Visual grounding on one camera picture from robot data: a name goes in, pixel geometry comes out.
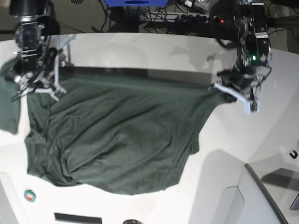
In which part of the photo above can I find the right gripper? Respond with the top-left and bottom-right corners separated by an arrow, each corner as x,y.
10,35 -> 76,93

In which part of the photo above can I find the small black round object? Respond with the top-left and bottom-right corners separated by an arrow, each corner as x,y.
123,219 -> 142,224

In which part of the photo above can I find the blue plastic bin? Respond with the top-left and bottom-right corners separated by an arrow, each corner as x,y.
104,0 -> 168,7

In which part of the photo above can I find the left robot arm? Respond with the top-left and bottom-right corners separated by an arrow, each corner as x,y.
208,0 -> 272,102

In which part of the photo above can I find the black U-shaped hook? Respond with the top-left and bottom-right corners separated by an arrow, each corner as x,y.
289,150 -> 299,159

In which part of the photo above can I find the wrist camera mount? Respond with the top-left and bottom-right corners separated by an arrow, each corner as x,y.
243,99 -> 260,115
50,88 -> 67,101

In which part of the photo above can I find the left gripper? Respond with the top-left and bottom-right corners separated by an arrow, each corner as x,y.
214,67 -> 269,102

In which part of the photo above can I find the green red tape roll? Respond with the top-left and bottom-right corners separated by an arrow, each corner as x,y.
24,190 -> 36,202

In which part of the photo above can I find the grey power strip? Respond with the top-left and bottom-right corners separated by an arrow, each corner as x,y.
139,13 -> 227,24

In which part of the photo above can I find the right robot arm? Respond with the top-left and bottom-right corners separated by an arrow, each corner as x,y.
9,0 -> 66,95

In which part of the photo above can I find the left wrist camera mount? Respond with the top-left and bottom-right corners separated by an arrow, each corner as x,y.
243,99 -> 260,115

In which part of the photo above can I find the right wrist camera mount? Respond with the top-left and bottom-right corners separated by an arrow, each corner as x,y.
50,88 -> 67,101

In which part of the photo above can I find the dark green t-shirt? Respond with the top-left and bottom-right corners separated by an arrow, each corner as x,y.
0,59 -> 228,196

